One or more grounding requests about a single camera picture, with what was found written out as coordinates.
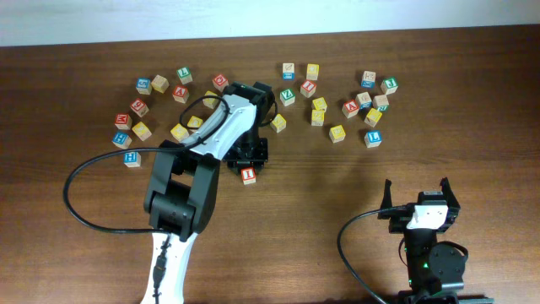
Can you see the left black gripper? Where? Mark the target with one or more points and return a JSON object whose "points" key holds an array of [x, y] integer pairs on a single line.
{"points": [[258, 161]]}

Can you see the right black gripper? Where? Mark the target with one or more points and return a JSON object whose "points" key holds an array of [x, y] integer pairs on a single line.
{"points": [[399, 221]]}

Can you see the red i block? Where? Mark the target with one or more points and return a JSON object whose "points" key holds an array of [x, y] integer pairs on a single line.
{"points": [[308, 88], [248, 175]]}

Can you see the red a block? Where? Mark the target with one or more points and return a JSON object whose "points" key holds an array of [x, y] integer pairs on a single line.
{"points": [[350, 108], [180, 94]]}

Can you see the yellow C block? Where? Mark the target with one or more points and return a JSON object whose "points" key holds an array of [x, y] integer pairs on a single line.
{"points": [[211, 99]]}

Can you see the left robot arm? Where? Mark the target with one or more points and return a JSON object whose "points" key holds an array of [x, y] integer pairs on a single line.
{"points": [[183, 186]]}

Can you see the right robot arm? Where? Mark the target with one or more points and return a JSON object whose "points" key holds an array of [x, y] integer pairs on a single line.
{"points": [[435, 268]]}

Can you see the yellow block centre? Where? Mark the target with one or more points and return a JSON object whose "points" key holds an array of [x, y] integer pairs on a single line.
{"points": [[278, 124]]}

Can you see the yellow O block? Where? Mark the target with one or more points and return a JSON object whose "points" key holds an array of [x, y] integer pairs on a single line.
{"points": [[195, 122]]}

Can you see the green Z block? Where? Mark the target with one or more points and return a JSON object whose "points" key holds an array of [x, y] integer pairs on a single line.
{"points": [[287, 97]]}

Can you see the yellow G block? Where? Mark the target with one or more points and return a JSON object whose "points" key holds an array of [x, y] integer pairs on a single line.
{"points": [[179, 133]]}

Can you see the yellow block lower pair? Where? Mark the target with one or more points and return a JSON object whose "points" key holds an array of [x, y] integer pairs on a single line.
{"points": [[317, 118]]}

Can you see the yellow block pair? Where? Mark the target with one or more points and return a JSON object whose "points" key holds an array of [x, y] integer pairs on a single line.
{"points": [[317, 118], [319, 104]]}

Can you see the red C block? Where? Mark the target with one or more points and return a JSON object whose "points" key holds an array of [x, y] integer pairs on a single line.
{"points": [[220, 82]]}

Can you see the blue L block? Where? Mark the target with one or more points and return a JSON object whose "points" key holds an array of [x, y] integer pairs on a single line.
{"points": [[373, 139]]}

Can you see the yellow block upper pair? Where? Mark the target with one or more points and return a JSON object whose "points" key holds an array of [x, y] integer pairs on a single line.
{"points": [[319, 104]]}

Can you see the yellow E block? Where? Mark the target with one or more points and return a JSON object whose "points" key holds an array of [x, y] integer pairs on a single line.
{"points": [[337, 134]]}

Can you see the blue-side block top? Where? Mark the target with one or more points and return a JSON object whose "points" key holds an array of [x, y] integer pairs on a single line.
{"points": [[288, 71]]}

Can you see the yellow slash block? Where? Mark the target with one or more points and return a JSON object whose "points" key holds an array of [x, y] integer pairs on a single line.
{"points": [[373, 117]]}

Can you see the green L block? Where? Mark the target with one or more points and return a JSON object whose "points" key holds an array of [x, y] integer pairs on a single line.
{"points": [[184, 74]]}

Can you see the green-side R block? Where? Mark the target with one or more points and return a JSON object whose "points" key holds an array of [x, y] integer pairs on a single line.
{"points": [[380, 102]]}

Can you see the yellow block beside H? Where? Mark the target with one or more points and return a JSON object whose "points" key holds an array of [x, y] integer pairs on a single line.
{"points": [[141, 131]]}

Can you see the plain yellow-side block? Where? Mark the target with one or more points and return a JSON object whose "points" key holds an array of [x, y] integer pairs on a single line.
{"points": [[160, 83]]}

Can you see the blue block middle right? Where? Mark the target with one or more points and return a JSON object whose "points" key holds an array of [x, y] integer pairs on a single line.
{"points": [[364, 100]]}

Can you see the blue H block near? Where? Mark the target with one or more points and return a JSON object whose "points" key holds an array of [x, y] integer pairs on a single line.
{"points": [[132, 159]]}

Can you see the blue h block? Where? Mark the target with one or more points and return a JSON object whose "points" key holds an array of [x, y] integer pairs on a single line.
{"points": [[132, 159], [121, 140]]}

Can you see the red 6 block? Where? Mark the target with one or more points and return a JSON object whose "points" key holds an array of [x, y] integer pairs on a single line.
{"points": [[139, 107]]}

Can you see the green J block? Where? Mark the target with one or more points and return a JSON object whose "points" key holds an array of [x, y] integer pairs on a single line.
{"points": [[389, 85]]}

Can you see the blue 5 block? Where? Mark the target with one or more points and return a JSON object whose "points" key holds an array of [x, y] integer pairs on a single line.
{"points": [[143, 86]]}

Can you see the blue H block far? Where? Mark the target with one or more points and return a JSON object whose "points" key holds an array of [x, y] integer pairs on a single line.
{"points": [[121, 140]]}

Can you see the blue X block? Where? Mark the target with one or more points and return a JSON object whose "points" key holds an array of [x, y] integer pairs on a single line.
{"points": [[368, 79]]}

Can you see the red M block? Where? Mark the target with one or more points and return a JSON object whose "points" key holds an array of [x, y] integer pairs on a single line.
{"points": [[123, 121]]}

